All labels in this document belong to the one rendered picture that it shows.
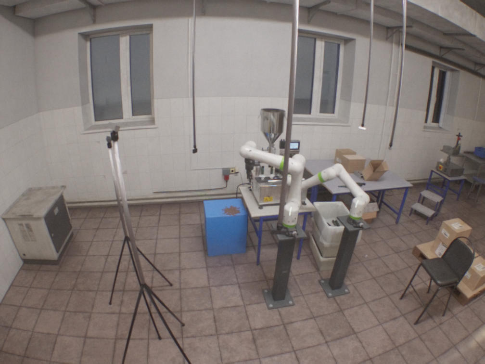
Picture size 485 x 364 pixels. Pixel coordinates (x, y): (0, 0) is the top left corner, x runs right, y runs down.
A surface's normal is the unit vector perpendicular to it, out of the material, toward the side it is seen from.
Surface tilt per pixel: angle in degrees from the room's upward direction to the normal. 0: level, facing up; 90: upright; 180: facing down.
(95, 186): 90
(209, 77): 90
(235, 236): 90
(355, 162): 90
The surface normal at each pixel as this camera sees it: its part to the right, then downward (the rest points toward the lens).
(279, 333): 0.03, -0.91
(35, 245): 0.20, 0.40
